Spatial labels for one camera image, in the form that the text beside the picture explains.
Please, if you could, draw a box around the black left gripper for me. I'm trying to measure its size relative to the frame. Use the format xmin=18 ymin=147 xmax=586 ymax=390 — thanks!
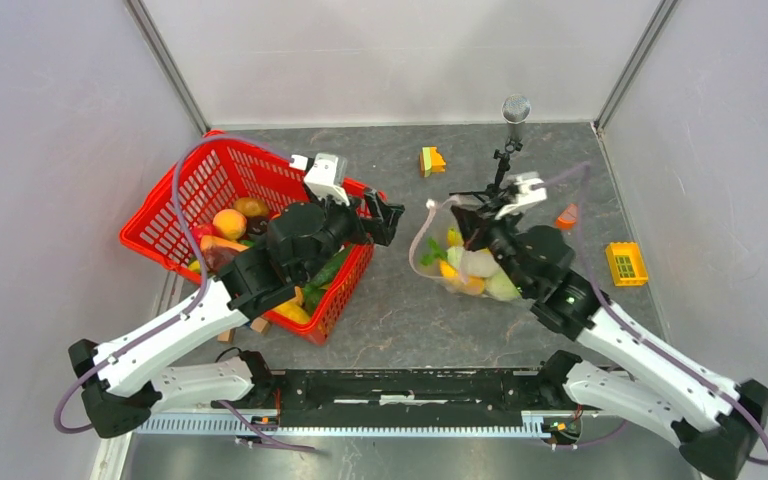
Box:
xmin=299 ymin=187 xmax=405 ymax=284

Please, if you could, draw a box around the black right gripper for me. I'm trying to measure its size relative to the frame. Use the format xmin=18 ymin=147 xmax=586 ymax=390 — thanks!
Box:
xmin=449 ymin=196 xmax=534 ymax=297

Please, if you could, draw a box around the white radish with leaves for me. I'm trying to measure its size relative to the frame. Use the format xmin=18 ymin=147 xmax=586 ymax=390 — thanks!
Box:
xmin=420 ymin=239 xmax=501 ymax=279

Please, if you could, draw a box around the clear zip top bag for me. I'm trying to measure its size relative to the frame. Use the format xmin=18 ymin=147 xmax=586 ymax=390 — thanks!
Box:
xmin=409 ymin=189 xmax=553 ymax=302

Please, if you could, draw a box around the orange yellow toy mango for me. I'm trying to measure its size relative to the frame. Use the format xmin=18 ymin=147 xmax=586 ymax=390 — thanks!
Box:
xmin=439 ymin=260 xmax=485 ymax=296

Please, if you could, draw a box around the green toy cabbage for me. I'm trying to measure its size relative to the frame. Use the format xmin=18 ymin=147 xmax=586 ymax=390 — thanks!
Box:
xmin=485 ymin=271 xmax=521 ymax=302

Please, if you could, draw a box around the dark green toy cucumber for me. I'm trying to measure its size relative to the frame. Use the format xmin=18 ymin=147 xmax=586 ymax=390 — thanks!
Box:
xmin=302 ymin=246 xmax=352 ymax=292

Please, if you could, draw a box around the red plastic shopping basket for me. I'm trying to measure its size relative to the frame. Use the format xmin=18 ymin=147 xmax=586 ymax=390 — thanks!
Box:
xmin=119 ymin=130 xmax=388 ymax=347

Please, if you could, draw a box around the yellow toy banana bunch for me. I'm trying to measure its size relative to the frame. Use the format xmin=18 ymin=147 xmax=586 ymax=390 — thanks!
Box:
xmin=446 ymin=227 xmax=464 ymax=248

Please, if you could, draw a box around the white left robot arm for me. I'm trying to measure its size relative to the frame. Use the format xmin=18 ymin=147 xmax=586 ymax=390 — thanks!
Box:
xmin=68 ymin=188 xmax=405 ymax=438

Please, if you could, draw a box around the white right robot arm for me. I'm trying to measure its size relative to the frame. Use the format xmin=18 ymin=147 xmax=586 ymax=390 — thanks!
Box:
xmin=451 ymin=206 xmax=768 ymax=479

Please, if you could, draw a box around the black mini tripod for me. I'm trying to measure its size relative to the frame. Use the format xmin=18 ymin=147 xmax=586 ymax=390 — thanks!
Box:
xmin=448 ymin=140 xmax=524 ymax=203

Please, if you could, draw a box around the yellow green toy block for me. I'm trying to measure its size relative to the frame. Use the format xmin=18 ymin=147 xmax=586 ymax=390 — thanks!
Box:
xmin=418 ymin=146 xmax=446 ymax=178

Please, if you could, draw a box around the orange toy slice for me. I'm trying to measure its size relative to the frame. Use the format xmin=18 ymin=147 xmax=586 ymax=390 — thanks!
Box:
xmin=555 ymin=203 xmax=579 ymax=231

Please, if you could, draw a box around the grey microphone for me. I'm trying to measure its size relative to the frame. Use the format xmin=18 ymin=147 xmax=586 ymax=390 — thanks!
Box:
xmin=501 ymin=94 xmax=531 ymax=142

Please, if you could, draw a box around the brown toy potato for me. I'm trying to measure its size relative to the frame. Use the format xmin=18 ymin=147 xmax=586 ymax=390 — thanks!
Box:
xmin=233 ymin=197 xmax=270 ymax=218

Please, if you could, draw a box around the peach toy fruit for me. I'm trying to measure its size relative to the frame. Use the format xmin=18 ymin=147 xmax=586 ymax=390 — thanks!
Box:
xmin=212 ymin=209 xmax=247 ymax=241

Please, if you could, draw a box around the yellow toy crate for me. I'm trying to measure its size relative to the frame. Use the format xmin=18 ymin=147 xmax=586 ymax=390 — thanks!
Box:
xmin=605 ymin=242 xmax=649 ymax=287

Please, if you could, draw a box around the wooden toy block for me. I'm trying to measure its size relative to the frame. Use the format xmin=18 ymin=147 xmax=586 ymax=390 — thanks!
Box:
xmin=249 ymin=317 xmax=271 ymax=335
xmin=216 ymin=329 xmax=236 ymax=344

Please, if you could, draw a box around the brown toy meat slice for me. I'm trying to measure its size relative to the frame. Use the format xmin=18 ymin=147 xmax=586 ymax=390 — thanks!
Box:
xmin=199 ymin=235 xmax=248 ymax=274

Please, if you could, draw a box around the red toy apple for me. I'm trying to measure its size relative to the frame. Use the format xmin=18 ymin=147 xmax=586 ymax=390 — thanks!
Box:
xmin=190 ymin=223 xmax=217 ymax=245

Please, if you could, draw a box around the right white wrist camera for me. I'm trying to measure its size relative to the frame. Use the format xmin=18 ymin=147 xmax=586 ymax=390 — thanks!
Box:
xmin=494 ymin=172 xmax=547 ymax=220

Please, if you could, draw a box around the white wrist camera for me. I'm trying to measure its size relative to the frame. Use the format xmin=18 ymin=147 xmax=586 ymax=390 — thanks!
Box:
xmin=289 ymin=153 xmax=350 ymax=206
xmin=494 ymin=172 xmax=547 ymax=220

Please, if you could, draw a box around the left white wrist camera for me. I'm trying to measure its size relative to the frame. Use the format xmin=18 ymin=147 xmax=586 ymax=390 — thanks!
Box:
xmin=289 ymin=153 xmax=350 ymax=206

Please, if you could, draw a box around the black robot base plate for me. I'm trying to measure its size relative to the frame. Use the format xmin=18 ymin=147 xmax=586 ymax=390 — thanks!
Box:
xmin=231 ymin=368 xmax=576 ymax=428

